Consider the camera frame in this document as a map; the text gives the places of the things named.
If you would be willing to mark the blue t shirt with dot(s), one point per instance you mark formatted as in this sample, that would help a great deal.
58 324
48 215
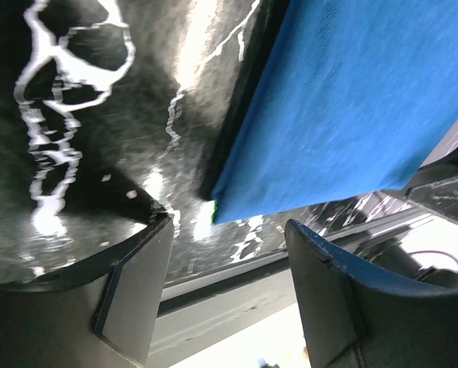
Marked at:
354 97

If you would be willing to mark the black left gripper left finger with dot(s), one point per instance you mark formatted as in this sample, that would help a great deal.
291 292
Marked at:
98 312

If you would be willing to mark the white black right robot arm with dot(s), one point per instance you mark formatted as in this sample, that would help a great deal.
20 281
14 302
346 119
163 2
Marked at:
424 249

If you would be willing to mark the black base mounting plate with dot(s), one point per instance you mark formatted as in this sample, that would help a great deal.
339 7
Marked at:
204 310

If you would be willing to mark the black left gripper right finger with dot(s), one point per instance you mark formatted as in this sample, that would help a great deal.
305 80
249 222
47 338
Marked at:
356 313

